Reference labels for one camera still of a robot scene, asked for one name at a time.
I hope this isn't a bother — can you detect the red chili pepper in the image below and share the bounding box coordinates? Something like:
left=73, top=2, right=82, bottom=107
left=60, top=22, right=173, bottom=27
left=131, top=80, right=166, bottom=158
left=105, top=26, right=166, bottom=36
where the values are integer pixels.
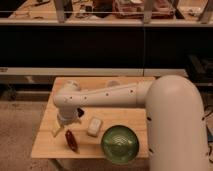
left=65, top=130, right=78, bottom=152

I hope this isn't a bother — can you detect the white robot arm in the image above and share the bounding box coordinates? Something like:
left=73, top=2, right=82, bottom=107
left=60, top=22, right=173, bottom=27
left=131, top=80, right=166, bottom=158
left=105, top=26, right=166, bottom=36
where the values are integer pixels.
left=54, top=75, right=210, bottom=171

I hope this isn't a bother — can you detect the green ceramic bowl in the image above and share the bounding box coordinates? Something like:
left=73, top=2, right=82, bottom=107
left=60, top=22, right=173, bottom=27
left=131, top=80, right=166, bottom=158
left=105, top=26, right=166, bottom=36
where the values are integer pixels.
left=101, top=125, right=140, bottom=165

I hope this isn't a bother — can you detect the small wooden table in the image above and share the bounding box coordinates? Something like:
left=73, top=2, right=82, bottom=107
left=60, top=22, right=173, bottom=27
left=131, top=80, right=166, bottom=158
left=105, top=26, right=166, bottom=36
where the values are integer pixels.
left=30, top=76, right=158, bottom=171

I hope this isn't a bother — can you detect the white sponge block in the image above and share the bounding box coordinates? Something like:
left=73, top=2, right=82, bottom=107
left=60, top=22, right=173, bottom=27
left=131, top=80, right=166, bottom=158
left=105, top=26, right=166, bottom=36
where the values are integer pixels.
left=87, top=117, right=103, bottom=137

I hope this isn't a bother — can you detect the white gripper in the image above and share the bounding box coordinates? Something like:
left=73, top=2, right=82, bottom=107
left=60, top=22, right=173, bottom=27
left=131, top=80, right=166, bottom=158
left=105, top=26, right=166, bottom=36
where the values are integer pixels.
left=51, top=108, right=85, bottom=137

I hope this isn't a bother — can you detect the translucent plastic cup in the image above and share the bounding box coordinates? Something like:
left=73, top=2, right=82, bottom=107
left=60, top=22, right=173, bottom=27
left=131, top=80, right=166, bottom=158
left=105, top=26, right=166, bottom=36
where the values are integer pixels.
left=106, top=80, right=120, bottom=87

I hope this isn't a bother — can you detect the long grey shelf bench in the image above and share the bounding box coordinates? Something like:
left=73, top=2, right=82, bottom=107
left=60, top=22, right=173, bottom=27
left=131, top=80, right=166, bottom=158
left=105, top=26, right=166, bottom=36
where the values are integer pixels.
left=0, top=67, right=188, bottom=77

